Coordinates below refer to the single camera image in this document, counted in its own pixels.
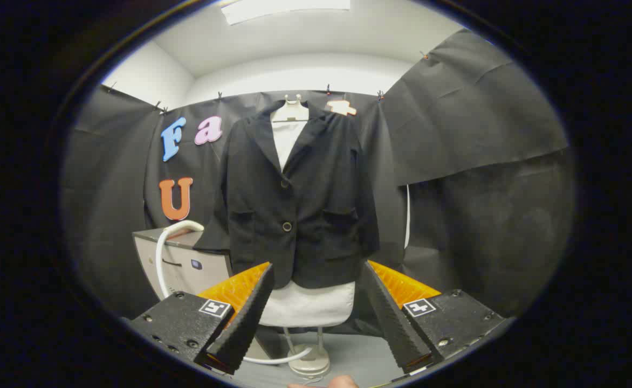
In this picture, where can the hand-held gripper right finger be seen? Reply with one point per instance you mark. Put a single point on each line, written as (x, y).
(391, 318)

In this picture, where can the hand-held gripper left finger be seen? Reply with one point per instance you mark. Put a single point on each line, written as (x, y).
(246, 318)

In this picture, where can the white garment steamer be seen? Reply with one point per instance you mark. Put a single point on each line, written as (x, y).
(184, 224)

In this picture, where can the black suit jacket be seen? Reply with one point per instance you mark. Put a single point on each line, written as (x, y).
(316, 215)

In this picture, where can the white mannequin torso on stand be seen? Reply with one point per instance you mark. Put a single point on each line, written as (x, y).
(305, 304)

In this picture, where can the grey cabinet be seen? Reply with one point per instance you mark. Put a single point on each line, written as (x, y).
(197, 275)

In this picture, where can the thin white pole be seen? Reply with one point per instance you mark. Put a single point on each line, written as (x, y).
(407, 215)

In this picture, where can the black backdrop cloth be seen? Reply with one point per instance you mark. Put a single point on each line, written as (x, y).
(483, 134)

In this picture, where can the ceiling light panel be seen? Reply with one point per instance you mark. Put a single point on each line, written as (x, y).
(283, 8)

